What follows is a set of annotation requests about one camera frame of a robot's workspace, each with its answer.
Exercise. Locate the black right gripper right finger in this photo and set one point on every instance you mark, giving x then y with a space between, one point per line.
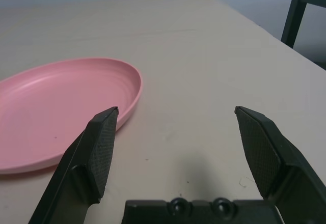
293 183

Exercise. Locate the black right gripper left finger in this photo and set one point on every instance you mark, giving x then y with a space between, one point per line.
76 183

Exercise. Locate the pink plastic plate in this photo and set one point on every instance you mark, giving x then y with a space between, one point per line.
51 107

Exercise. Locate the black-legged side table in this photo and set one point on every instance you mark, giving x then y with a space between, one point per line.
295 10

